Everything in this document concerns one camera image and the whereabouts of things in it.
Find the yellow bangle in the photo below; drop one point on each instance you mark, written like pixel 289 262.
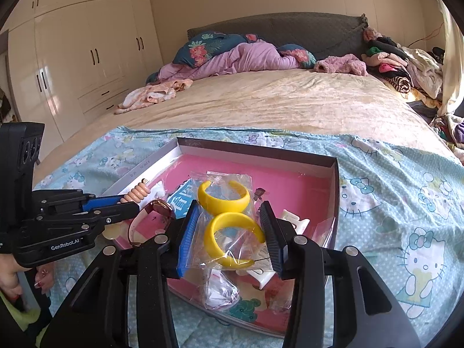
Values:
pixel 206 199
pixel 214 246

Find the small floral pillow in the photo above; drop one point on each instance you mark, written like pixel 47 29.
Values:
pixel 297 54

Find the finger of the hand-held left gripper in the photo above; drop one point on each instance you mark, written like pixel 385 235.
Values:
pixel 105 201
pixel 119 212

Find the bed with beige sheet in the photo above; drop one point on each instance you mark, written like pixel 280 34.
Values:
pixel 272 101

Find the small clear plastic bag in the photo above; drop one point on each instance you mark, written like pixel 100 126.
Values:
pixel 324 232

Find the grey cardboard box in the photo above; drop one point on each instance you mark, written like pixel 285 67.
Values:
pixel 253 154

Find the white wardrobe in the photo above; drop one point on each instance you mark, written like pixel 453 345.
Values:
pixel 72 43

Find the person's left hand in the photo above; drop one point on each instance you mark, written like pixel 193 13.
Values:
pixel 7 275

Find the small brown hair clip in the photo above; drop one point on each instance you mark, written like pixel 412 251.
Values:
pixel 259 193

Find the cartoon printed blue blanket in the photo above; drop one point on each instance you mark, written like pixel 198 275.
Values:
pixel 380 195

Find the large floral pillow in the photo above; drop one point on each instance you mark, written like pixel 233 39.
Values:
pixel 203 49

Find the clear plastic zip bag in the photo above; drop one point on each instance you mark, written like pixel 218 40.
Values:
pixel 221 293

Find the purple duvet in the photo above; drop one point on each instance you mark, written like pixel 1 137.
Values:
pixel 246 58

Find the person's green sleeved left forearm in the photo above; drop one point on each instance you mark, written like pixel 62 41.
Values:
pixel 14 315

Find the pink patterned garment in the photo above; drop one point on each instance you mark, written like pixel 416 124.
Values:
pixel 152 94

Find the grey padded headboard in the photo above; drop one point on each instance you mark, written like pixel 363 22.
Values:
pixel 290 31

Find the cream curtain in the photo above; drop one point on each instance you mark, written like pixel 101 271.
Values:
pixel 453 61

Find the person's dark trouser leg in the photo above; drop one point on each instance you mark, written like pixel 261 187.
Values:
pixel 38 319

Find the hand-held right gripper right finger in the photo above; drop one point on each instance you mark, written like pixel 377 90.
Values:
pixel 272 235

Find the pile of clothes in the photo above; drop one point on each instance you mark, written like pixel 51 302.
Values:
pixel 395 69

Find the clear bag with bangles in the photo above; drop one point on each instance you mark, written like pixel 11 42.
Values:
pixel 235 241

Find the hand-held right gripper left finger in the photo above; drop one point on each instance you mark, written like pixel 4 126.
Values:
pixel 188 239

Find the pink book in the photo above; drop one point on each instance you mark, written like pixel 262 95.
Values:
pixel 290 185

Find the purple fuzzy garment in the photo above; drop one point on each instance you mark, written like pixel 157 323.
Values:
pixel 340 64

